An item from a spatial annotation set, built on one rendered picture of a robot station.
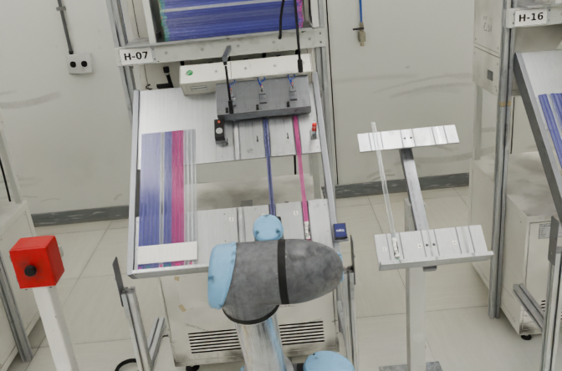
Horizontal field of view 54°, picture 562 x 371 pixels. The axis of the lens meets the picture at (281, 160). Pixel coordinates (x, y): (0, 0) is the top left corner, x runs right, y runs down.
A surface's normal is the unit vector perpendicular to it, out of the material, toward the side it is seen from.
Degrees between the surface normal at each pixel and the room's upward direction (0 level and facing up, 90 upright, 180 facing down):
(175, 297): 90
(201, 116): 44
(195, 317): 90
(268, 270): 54
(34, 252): 90
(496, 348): 0
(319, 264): 59
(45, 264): 90
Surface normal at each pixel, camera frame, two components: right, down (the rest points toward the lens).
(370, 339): -0.09, -0.93
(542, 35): 0.02, 0.36
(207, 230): -0.05, -0.42
